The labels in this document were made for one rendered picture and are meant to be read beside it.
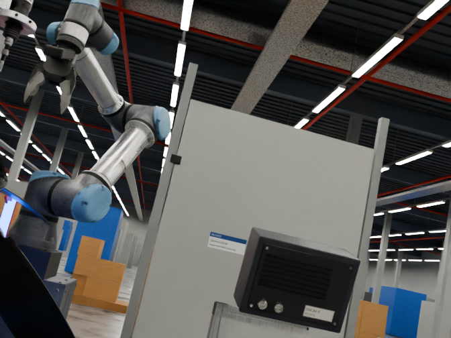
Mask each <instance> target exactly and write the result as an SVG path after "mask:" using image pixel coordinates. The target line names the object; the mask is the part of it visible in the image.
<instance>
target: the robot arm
mask: <svg viewBox="0 0 451 338"><path fill-rule="evenodd" d="M99 6H100V3H99V0H71V2H70V3H69V7H68V10H67V12H66V15H65V18H64V20H63V21H61V22H53V23H51V24H50V25H49V26H48V28H47V31H46V37H47V39H48V41H49V43H50V44H51V45H47V44H46V45H45V48H44V54H46V55H49V56H48V57H45V59H46V60H45V61H44V60H42V61H41V63H39V64H38V65H36V66H35V67H34V69H33V70H32V73H31V75H30V78H29V80H28V84H27V87H26V90H25V93H24V98H23V102H24V103H25V104H26V103H27V102H28V101H29V100H30V99H31V96H34V95H35V94H36V93H37V92H38V89H39V86H41V85H43V84H44V83H45V82H46V83H47V84H49V85H53V86H56V87H60V91H61V92H62V94H61V96H60V99H61V102H60V104H59V107H60V114H63V113H64V111H65V110H66V108H67V107H68V106H69V101H70V98H71V94H72V91H73V89H74V88H75V85H76V76H77V73H78V74H79V76H80V78H81V79H82V81H83V82H84V84H85V85H86V87H87V88H88V90H89V91H90V93H91V94H92V96H93V98H94V99H95V100H96V102H97V104H98V105H99V106H98V110H99V112H100V114H101V115H102V116H103V118H104V119H105V120H106V122H108V124H110V126H112V128H114V129H115V130H117V131H118V132H120V133H122V135H121V137H120V138H119V139H118V140H117V141H116V142H115V143H114V144H113V145H112V146H111V147H110V148H109V149H108V151H107V152H106V153H105V154H104V155H103V156H102V157H101V159H100V160H99V161H98V162H97V163H96V164H95V165H94V166H93V167H92V168H91V169H90V170H85V171H82V172H81V173H80V174H79V175H78V176H77V177H76V178H75V179H74V180H71V179H70V177H69V176H68V175H65V174H63V173H59V172H53V171H47V170H39V171H35V172H34V173H33V174H32V175H31V178H30V181H29V182H28V187H27V189H26V193H25V196H24V198H23V199H24V200H25V201H26V202H27V203H29V204H30V205H31V206H33V208H35V209H36V210H37V211H38V212H39V213H40V214H41V215H42V216H43V217H44V218H45V219H46V220H47V222H49V224H50V225H51V226H49V224H47V223H46V222H45V221H43V220H42V219H41V218H39V217H38V216H37V215H35V214H34V213H33V212H31V211H30V210H29V209H27V208H26V207H24V206H23V205H21V209H20V211H19V215H18V217H17V219H16V220H15V222H14V223H13V225H12V226H11V227H10V229H9V231H8V233H7V236H10V237H11V238H12V240H14V242H15V243H17V244H21V245H26V246H30V247H35V248H38V249H46V250H48V251H56V247H57V231H56V227H57V223H58V220H59V217H64V218H67V219H73V220H76V221H79V222H83V223H86V222H88V223H94V222H97V221H99V220H101V219H102V218H104V216H106V214H107V212H108V211H109V208H110V206H109V205H110V204H111V187H112V186H113V185H114V184H115V183H116V182H117V180H118V179H119V178H120V176H121V175H122V174H123V173H124V172H125V171H126V170H127V168H128V167H129V166H130V164H131V163H132V162H133V161H134V160H135V159H136V158H137V156H138V155H139V154H140V152H141V151H142V150H143V149H144V148H149V147H151V146H152V145H153V144H154V142H155V141H156V140H158V139H159V140H165V139H166V138H167V137H168V136H169V133H170V128H171V120H170V114H169V112H168V111H167V109H165V108H164V107H159V106H148V105H135V104H130V103H127V102H125V101H124V99H123V98H122V96H121V95H117V93H116V92H115V90H114V88H113V87H112V85H111V83H110V81H109V80H108V78H107V77H106V75H105V73H104V71H103V70H102V68H101V67H100V65H99V63H98V61H97V60H96V58H95V57H94V55H93V53H92V51H91V50H90V48H95V49H96V51H98V52H99V53H100V54H102V55H110V54H112V53H113V52H115V51H116V49H117V47H118V46H119V39H118V37H117V36H116V34H115V32H114V31H113V30H112V29H111V28H110V27H109V26H108V25H107V23H106V22H105V21H104V20H103V18H102V17H101V16H100V15H99V13H98V10H99ZM45 73H46V74H45ZM44 74H45V76H44Z"/></svg>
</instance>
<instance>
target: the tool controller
mask: <svg viewBox="0 0 451 338"><path fill-rule="evenodd" d="M359 265H360V260H359V259H358V258H357V257H355V256H354V255H352V254H351V253H350V252H349V251H347V250H345V249H343V248H339V247H334V246H331V245H326V244H323V243H318V242H314V241H310V240H306V239H301V238H298V237H293V236H290V235H285V234H282V233H277V232H274V231H268V230H265V229H260V228H257V227H253V228H252V229H251V232H250V236H249V240H248V244H247V247H246V251H245V254H244V259H243V262H242V266H241V269H240V273H239V276H238V281H237V284H236V288H235V291H234V299H235V301H236V304H237V306H238V307H239V311H240V312H242V313H248V314H251V315H257V316H260V317H266V318H270V319H275V320H279V321H284V322H288V323H294V324H298V325H303V326H307V327H313V328H316V329H322V330H325V331H331V332H335V333H340V331H341V329H342V325H343V322H344V317H345V315H346V311H347V308H348V303H349V301H350V297H351V293H352V289H353V287H354V283H355V279H356V275H357V273H358V269H359Z"/></svg>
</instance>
